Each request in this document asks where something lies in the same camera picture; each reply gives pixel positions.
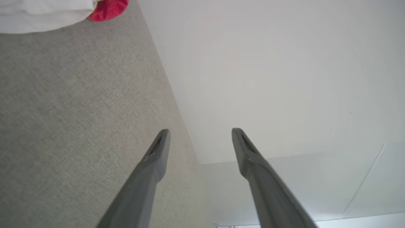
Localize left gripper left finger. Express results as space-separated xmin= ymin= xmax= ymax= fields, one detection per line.
xmin=97 ymin=129 xmax=171 ymax=228

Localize white cloth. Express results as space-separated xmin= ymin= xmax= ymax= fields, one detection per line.
xmin=0 ymin=0 xmax=97 ymax=35

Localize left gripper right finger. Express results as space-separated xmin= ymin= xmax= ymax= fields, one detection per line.
xmin=232 ymin=128 xmax=318 ymax=228

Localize red basketball jersey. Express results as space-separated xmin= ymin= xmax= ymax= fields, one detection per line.
xmin=88 ymin=0 xmax=130 ymax=22

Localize grey fabric sofa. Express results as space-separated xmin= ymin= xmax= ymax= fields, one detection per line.
xmin=0 ymin=0 xmax=204 ymax=228

